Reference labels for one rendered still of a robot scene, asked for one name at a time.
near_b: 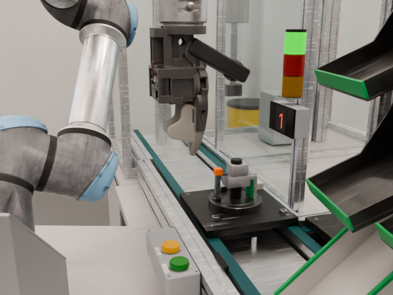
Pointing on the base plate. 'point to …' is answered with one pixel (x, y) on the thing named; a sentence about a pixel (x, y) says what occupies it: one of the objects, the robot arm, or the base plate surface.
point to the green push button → (179, 263)
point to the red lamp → (293, 65)
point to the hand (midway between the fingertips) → (196, 147)
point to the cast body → (237, 174)
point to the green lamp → (295, 43)
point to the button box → (158, 263)
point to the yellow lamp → (292, 86)
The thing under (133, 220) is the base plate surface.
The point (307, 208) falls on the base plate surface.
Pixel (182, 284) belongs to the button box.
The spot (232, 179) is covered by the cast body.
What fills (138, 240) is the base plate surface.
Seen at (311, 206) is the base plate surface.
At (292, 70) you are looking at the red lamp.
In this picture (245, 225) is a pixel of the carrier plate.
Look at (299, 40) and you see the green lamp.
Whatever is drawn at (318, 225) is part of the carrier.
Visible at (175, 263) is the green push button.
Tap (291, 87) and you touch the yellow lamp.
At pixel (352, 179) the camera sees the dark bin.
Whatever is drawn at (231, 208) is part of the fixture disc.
